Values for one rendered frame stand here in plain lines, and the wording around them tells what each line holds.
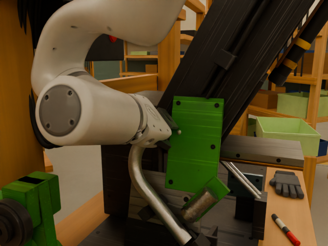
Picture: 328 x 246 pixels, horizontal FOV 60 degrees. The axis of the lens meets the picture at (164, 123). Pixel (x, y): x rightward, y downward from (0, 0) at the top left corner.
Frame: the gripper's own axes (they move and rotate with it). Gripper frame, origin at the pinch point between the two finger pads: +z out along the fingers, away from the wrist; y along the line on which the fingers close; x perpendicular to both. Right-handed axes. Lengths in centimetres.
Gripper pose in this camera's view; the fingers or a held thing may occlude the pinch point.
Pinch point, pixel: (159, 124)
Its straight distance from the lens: 62.4
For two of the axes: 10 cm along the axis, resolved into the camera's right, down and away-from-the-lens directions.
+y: -5.7, -7.7, 2.7
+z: 3.5, 0.6, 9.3
